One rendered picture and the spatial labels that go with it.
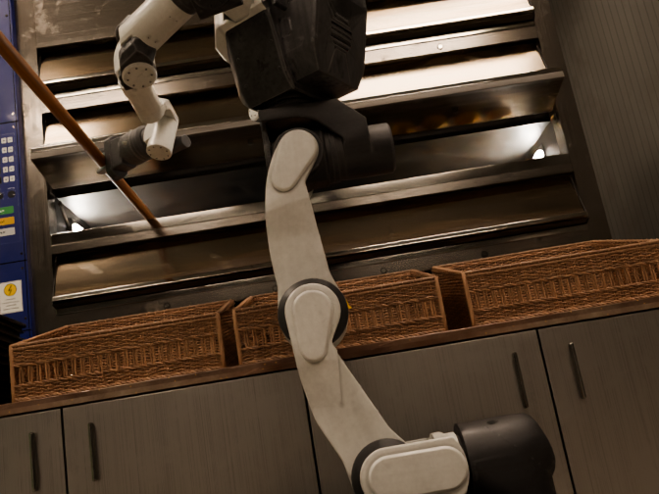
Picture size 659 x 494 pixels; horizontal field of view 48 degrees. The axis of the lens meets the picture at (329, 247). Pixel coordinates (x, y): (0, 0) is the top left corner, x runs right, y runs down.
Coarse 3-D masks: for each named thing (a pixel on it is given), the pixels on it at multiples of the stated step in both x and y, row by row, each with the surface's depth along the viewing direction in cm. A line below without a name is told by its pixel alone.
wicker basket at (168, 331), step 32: (128, 320) 240; (192, 320) 194; (224, 320) 206; (32, 352) 192; (64, 352) 191; (96, 352) 191; (128, 352) 235; (160, 352) 192; (192, 352) 234; (224, 352) 192; (32, 384) 189; (64, 384) 190; (96, 384) 190
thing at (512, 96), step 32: (416, 96) 246; (448, 96) 247; (480, 96) 250; (512, 96) 253; (544, 96) 256; (192, 128) 244; (224, 128) 244; (256, 128) 246; (416, 128) 262; (32, 160) 242; (64, 160) 245; (160, 160) 254; (192, 160) 257; (224, 160) 260
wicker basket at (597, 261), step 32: (512, 256) 244; (576, 256) 197; (608, 256) 197; (640, 256) 196; (448, 288) 219; (480, 288) 240; (512, 288) 239; (544, 288) 195; (576, 288) 237; (608, 288) 195; (640, 288) 194; (448, 320) 230; (480, 320) 193
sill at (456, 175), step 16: (528, 160) 256; (544, 160) 256; (560, 160) 256; (416, 176) 255; (432, 176) 255; (448, 176) 255; (464, 176) 255; (480, 176) 255; (320, 192) 254; (336, 192) 254; (352, 192) 254; (368, 192) 254; (384, 192) 254; (224, 208) 253; (240, 208) 253; (256, 208) 253; (128, 224) 252; (144, 224) 252; (160, 224) 252; (176, 224) 251; (64, 240) 250; (80, 240) 250
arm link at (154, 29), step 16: (160, 0) 157; (128, 16) 165; (144, 16) 159; (160, 16) 158; (176, 16) 158; (128, 32) 161; (144, 32) 160; (160, 32) 161; (128, 48) 161; (144, 48) 162; (128, 64) 163; (144, 64) 164; (128, 80) 166; (144, 80) 167
